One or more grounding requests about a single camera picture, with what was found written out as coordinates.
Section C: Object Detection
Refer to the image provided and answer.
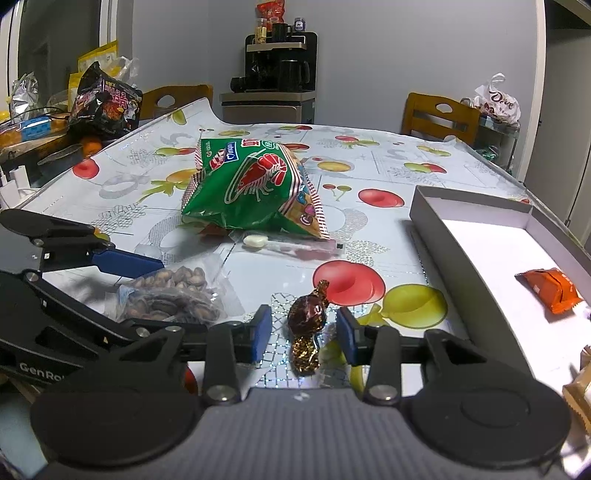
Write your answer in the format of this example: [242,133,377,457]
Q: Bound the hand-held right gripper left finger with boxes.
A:
[99,304,274,407]

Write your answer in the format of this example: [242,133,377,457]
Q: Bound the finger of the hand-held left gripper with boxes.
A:
[0,209,165,280]
[0,271,208,356]

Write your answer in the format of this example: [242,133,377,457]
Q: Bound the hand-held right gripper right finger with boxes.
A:
[335,306,515,407]

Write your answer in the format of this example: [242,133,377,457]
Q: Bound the brown foil candy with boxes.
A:
[287,279,331,374]

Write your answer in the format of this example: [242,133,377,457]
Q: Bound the clear melon seed packet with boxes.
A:
[113,256,236,328]

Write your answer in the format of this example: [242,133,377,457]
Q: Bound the clear lollipop packet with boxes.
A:
[229,231,345,260]

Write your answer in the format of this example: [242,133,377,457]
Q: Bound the green prawn cracker bag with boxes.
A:
[181,137,335,241]

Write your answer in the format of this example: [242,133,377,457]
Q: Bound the grey cardboard box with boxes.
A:
[409,185,591,437]

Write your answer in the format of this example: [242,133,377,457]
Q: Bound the beige snack packet gold edges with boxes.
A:
[562,367,591,437]

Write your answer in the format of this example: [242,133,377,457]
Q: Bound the black noodle packet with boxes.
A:
[68,61,144,139]

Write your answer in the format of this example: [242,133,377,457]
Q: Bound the blue label bread packet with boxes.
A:
[0,115,70,148]

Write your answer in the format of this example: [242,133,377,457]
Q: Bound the wooden chair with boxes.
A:
[139,84,214,121]
[401,92,481,146]

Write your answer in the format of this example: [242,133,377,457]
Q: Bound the silver foil bag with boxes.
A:
[4,71,42,116]

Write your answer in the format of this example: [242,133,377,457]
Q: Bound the yellow snack bag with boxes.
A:
[68,41,120,100]

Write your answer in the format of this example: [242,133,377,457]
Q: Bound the black tea bar machine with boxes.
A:
[221,31,319,125]

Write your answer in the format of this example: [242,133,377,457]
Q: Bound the white plastic shopping bag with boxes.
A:
[472,73,522,125]

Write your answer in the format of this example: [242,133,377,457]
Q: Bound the red snack bag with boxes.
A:
[256,0,288,24]

